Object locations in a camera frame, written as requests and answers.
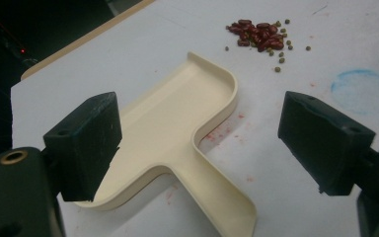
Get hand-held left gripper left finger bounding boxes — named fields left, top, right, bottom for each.
left=42, top=91, right=123, bottom=202

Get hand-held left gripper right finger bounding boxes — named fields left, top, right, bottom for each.
left=277, top=90, right=376, bottom=198

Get cream plastic dustpan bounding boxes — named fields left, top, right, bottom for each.
left=73, top=51, right=258, bottom=237

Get scattered green mung beans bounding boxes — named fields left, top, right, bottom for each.
left=224, top=19, right=312, bottom=74

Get pile of red kidney beans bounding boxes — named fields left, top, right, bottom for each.
left=225, top=19, right=286, bottom=53

